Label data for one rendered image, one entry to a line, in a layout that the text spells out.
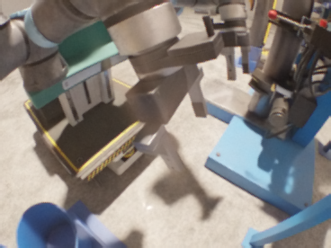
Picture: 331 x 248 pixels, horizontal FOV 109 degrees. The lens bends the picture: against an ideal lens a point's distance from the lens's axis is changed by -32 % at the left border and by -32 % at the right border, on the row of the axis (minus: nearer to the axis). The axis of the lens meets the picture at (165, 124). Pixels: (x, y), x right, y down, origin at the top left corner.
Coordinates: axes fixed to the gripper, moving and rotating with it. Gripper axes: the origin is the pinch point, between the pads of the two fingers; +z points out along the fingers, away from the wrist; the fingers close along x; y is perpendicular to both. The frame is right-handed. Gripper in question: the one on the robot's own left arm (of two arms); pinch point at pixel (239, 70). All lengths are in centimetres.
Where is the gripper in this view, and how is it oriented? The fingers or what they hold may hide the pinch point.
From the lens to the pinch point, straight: 60.8
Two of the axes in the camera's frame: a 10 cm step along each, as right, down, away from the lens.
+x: 7.0, -3.8, 6.0
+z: 1.5, 9.0, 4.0
